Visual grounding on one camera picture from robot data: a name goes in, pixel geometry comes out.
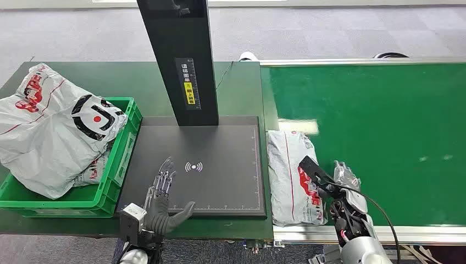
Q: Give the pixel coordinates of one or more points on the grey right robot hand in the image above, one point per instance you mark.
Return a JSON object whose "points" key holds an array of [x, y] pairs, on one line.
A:
{"points": [[355, 198]]}

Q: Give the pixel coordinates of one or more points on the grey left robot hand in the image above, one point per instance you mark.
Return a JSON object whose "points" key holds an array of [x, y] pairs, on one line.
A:
{"points": [[158, 207]]}

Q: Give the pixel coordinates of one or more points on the grey plastic mailer package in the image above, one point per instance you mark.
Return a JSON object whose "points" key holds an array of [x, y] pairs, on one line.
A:
{"points": [[284, 175]]}

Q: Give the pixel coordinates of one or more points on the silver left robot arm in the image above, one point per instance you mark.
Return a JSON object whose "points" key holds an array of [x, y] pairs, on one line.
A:
{"points": [[133, 257]]}

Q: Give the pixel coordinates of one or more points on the green conveyor belt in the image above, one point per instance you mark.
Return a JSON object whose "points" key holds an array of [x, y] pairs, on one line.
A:
{"points": [[364, 109]]}

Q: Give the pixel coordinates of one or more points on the green plastic crate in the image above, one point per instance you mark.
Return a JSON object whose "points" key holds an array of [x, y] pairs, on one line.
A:
{"points": [[120, 164]]}

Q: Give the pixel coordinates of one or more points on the black scanner platform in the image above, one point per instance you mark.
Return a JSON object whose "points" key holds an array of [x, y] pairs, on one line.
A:
{"points": [[218, 182]]}

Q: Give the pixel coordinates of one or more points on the small grey mailer bag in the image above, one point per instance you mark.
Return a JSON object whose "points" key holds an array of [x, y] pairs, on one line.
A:
{"points": [[93, 171]]}

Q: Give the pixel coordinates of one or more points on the black yellow column label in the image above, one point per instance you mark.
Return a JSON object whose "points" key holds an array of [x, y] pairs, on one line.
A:
{"points": [[188, 83]]}

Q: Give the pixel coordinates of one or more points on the large grey mailer bag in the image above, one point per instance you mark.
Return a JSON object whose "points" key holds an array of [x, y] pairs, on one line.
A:
{"points": [[47, 135]]}

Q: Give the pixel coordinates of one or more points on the dark green table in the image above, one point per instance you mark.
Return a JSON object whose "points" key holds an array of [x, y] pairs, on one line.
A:
{"points": [[240, 102]]}

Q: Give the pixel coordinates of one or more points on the black scanner column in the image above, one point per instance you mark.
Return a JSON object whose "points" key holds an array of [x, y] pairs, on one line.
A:
{"points": [[178, 36]]}

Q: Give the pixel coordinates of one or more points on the white round object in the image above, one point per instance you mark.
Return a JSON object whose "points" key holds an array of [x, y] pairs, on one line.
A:
{"points": [[248, 56]]}

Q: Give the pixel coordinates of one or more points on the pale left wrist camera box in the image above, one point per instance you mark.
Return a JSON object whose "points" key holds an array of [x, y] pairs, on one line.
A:
{"points": [[133, 222]]}

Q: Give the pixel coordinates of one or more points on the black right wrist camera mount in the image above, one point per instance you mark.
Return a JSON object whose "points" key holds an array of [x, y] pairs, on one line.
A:
{"points": [[313, 171]]}

